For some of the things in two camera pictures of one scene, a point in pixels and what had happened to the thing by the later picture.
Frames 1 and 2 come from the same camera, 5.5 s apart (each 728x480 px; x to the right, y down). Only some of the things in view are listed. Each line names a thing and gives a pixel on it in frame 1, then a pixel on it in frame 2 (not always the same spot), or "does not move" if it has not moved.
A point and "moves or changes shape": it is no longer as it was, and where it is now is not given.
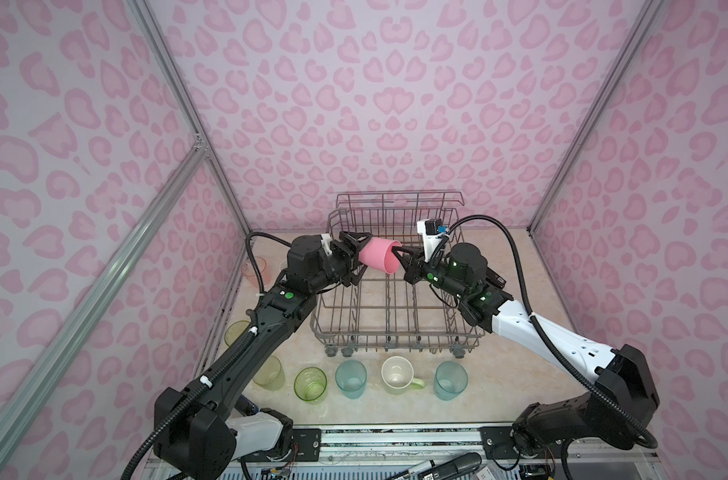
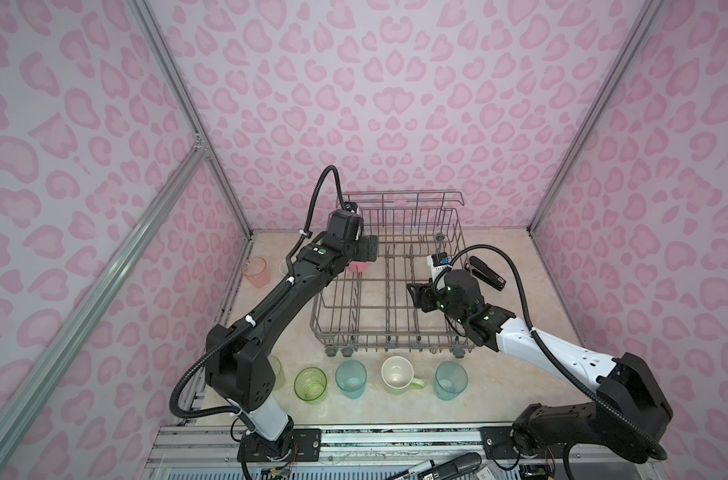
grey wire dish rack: x=379 y=312 does not move
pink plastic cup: x=377 y=253 moves or changes shape
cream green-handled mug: x=397 y=376 does not move
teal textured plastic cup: x=450 y=379 does not move
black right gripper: x=415 y=266 -> x=423 y=292
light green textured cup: x=271 y=375 does not move
